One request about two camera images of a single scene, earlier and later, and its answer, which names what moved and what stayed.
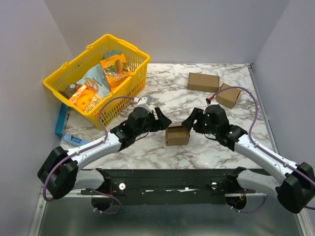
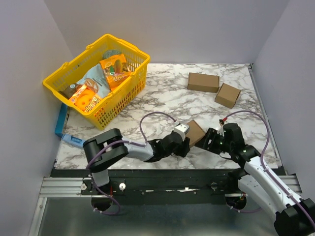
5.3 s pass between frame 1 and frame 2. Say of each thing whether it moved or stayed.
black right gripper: moved
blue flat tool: stayed
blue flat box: stayed
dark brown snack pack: stayed
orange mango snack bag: stayed
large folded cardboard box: stayed
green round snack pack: stayed
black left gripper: moved
